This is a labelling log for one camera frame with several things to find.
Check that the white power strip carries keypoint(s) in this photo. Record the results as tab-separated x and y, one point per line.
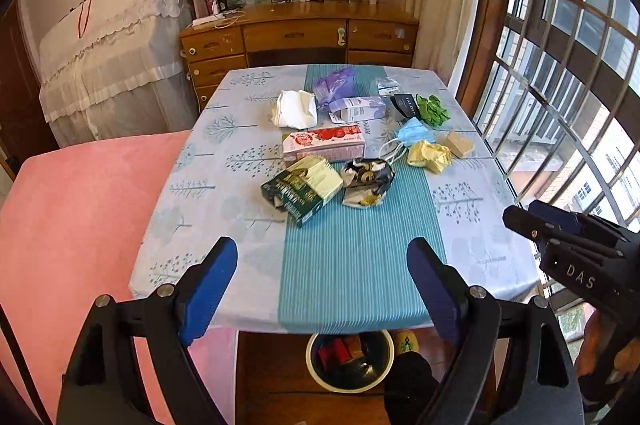
207	21

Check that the yellow slipper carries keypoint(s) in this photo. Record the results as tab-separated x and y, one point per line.
407	340

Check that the clear plastic packet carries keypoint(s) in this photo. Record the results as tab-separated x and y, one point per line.
386	86

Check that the black packet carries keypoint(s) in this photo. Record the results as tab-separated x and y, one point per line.
405	106

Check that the red wrapper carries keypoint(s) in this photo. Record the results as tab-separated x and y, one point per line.
332	350

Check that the yellow paper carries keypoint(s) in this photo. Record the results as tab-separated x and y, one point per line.
427	155

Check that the pink blanket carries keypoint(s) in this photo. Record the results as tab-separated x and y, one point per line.
75	255

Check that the green glove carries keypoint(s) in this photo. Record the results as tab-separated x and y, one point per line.
433	110

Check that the wooden window frame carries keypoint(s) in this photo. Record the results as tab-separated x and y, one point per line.
487	5

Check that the brown wooden door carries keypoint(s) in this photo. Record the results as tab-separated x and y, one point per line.
20	95

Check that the green and gold box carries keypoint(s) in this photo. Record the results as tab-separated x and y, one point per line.
295	195

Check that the white paper bag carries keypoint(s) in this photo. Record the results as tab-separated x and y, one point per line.
295	110

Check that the pen holder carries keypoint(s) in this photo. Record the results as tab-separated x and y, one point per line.
210	5

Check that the printed tablecloth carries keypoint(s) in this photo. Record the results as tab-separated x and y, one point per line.
350	265

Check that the blue face mask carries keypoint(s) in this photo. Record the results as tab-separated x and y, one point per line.
415	131

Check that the wooden desk with drawers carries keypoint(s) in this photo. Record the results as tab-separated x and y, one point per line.
300	35

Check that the round waste bin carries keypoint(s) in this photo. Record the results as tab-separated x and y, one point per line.
320	380

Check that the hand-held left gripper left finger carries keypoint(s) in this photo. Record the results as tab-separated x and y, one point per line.
210	290

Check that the white drawer latch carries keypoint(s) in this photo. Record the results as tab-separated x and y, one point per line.
341	36

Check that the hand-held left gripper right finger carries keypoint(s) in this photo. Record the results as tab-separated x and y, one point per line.
430	285

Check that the tan paper block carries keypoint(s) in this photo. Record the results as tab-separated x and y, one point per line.
457	145

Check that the person's black pants leg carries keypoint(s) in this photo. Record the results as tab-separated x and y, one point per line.
407	385

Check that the strawberry milk carton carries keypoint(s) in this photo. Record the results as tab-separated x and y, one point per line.
325	145

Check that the person's right hand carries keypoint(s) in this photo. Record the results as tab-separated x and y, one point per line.
622	355

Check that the metal window grille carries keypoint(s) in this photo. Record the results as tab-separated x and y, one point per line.
575	55

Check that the purple plastic bag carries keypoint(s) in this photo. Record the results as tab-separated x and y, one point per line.
332	85

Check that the purple milk carton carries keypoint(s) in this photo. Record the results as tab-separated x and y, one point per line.
357	109

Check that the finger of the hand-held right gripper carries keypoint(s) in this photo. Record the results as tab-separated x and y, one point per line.
560	217
525	225

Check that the printed wrapper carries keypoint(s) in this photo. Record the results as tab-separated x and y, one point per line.
367	182

